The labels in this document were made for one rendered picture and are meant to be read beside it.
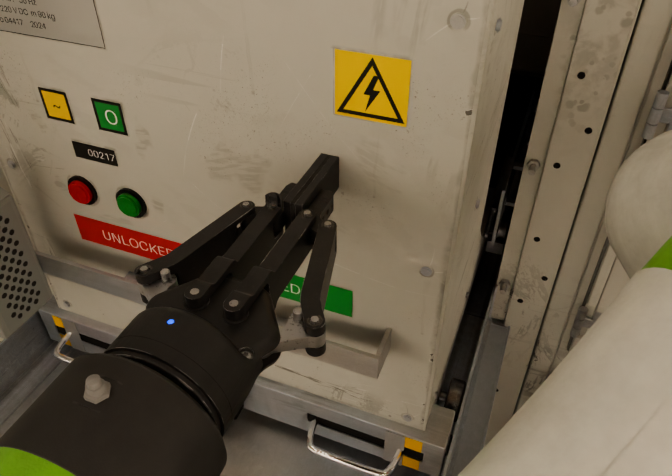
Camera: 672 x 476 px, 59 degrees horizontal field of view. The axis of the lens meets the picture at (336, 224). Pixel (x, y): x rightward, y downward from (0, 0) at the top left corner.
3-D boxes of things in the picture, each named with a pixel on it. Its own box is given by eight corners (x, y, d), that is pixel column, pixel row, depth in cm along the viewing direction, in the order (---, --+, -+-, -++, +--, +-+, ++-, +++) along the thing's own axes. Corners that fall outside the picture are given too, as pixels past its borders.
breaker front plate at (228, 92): (418, 446, 64) (490, -17, 34) (58, 321, 78) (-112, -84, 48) (421, 436, 64) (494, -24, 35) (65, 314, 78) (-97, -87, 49)
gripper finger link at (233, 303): (215, 305, 33) (237, 313, 33) (302, 197, 41) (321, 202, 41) (223, 352, 36) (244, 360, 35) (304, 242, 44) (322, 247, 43)
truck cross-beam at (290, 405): (439, 479, 65) (445, 448, 62) (50, 339, 81) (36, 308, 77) (449, 440, 69) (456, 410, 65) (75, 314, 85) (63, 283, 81)
